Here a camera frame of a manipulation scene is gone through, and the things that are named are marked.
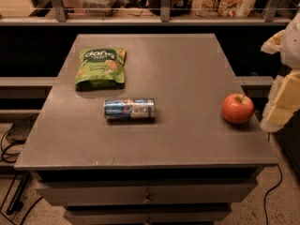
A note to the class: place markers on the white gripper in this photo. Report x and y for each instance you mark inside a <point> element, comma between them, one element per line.
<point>292,46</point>

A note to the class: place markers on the Red Bull can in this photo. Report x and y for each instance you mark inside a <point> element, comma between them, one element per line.
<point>129,108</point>

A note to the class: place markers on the red apple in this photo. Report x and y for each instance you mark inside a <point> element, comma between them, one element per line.
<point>237,108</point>

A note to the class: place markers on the yellow snack bag on shelf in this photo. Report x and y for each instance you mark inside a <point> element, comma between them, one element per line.
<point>225,8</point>

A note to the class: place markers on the green snack bag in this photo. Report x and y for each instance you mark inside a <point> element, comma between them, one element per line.
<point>101,67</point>

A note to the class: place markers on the clear plastic container on shelf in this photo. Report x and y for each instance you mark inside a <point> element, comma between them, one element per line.
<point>98,7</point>

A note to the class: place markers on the metal shelf rail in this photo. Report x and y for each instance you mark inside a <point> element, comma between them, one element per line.
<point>135,13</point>

